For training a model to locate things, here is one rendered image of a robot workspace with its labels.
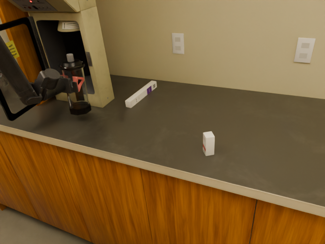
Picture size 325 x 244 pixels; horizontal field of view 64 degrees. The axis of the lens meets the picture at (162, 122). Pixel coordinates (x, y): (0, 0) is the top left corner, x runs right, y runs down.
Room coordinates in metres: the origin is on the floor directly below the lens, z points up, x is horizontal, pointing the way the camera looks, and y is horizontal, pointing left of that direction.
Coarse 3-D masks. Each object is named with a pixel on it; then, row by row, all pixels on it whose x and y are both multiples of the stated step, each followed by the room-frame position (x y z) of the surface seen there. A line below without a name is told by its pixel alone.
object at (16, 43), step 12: (24, 24) 1.29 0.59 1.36; (12, 36) 1.21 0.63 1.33; (24, 36) 1.27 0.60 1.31; (12, 48) 1.19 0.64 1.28; (24, 48) 1.25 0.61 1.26; (24, 60) 1.23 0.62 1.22; (36, 60) 1.29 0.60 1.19; (0, 72) 1.10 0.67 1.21; (24, 72) 1.21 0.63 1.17; (36, 72) 1.27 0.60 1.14; (0, 84) 1.08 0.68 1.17; (12, 96) 1.10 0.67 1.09; (12, 108) 1.08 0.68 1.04
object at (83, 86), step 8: (64, 72) 1.08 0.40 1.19; (72, 72) 1.08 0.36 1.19; (80, 72) 1.10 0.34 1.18; (72, 80) 1.07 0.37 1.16; (80, 80) 1.09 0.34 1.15; (72, 96) 1.07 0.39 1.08; (80, 96) 1.07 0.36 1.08; (88, 96) 1.12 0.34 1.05; (72, 104) 1.07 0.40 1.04; (80, 104) 1.07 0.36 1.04; (88, 104) 1.10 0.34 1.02
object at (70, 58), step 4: (68, 56) 1.11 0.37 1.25; (72, 56) 1.12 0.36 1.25; (68, 60) 1.11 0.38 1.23; (72, 60) 1.11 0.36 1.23; (76, 60) 1.13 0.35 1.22; (60, 64) 1.11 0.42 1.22; (64, 64) 1.09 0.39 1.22; (68, 64) 1.08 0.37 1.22; (72, 64) 1.09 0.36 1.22; (76, 64) 1.09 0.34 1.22; (80, 64) 1.11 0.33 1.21
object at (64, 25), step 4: (60, 20) 1.31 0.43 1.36; (64, 20) 1.29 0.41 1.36; (60, 24) 1.30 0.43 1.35; (64, 24) 1.29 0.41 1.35; (68, 24) 1.28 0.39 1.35; (72, 24) 1.28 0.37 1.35; (76, 24) 1.28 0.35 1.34; (60, 28) 1.29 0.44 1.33; (64, 28) 1.28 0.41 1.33; (68, 28) 1.27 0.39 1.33; (72, 28) 1.27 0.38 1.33; (76, 28) 1.27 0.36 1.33
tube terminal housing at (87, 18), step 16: (80, 0) 1.21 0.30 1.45; (48, 16) 1.29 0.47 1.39; (64, 16) 1.25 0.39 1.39; (80, 16) 1.21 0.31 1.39; (96, 16) 1.29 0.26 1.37; (96, 32) 1.27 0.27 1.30; (96, 48) 1.25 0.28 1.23; (48, 64) 1.34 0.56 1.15; (96, 64) 1.22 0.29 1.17; (96, 80) 1.20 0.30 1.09; (64, 96) 1.32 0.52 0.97; (96, 96) 1.21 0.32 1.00; (112, 96) 1.29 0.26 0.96
